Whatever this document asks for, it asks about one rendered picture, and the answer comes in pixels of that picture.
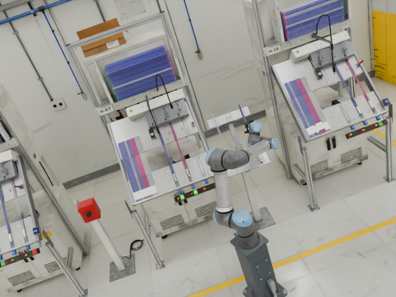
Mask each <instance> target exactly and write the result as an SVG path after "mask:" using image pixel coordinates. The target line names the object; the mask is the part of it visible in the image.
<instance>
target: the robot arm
mask: <svg viewBox="0 0 396 297"><path fill-rule="evenodd" d="M243 127H244V129H245V134H246V133H249V137H248V142H247V148H246V149H244V150H239V151H232V150H225V149H220V148H211V149H210V150H209V151H208V152H207V154H206V157H205V162H206V164H207V165H208V166H210V171H211V172H213V175H214V183H215V188H216V197H217V206H216V208H215V210H214V214H213V218H214V221H215V222H216V223H217V224H219V225H221V226H226V227H229V228H231V229H234V230H236V231H237V243H238V245H239V247H240V248H242V249H253V248H255V247H256V246H257V245H258V244H259V242H260V236H259V234H258V232H257V231H256V230H255V228H254V225H253V222H252V217H251V215H250V213H249V212H248V211H247V210H245V209H240V210H239V209H238V210H234V208H233V205H232V204H231V203H230V193H229V184H228V178H227V171H228V170H229V169H236V168H239V167H242V166H244V165H246V164H248V162H249V160H251V159H253V158H255V157H257V156H258V155H260V154H262V153H264V152H266V151H268V150H269V149H274V150H275V149H277V148H278V145H279V142H278V139H276V138H270V137H260V131H261V129H262V124H261V123H260V122H258V121H254V120H252V121H249V122H247V123H244V126H243Z"/></svg>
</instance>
